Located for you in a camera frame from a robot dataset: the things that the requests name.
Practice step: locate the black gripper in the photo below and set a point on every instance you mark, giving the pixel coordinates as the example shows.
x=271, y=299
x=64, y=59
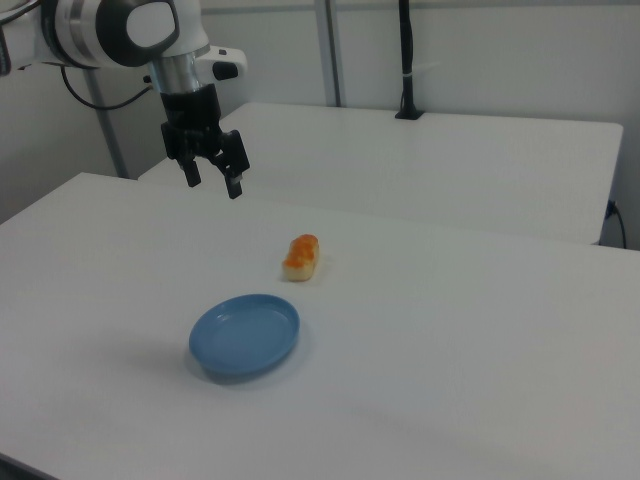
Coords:
x=192, y=112

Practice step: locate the grey metal partition post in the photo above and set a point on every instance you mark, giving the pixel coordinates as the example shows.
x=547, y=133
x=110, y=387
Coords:
x=109, y=130
x=336, y=50

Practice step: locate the bread with orange topping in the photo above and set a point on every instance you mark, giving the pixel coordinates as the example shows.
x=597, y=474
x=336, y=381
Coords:
x=300, y=262

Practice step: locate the blue round plate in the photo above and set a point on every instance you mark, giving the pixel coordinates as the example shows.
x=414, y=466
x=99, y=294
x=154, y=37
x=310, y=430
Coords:
x=245, y=332

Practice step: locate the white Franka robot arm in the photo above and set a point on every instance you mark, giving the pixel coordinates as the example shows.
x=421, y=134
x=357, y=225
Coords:
x=75, y=30

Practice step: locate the black camera stand pole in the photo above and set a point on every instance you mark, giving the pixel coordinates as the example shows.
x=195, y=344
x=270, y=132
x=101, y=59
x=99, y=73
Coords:
x=409, y=60

